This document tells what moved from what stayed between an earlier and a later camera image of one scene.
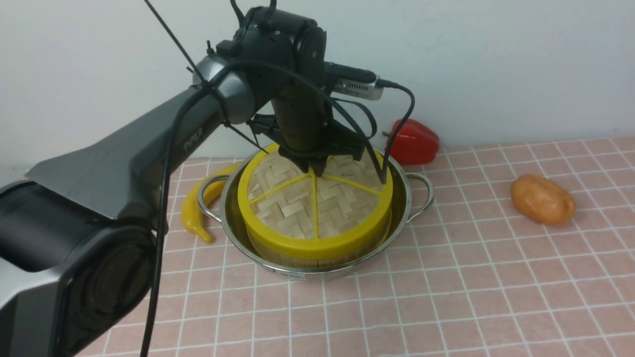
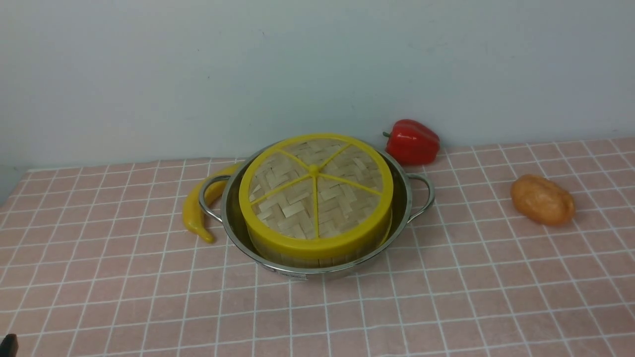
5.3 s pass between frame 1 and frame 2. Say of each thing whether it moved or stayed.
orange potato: stayed
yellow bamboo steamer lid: stayed
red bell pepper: stayed
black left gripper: moved
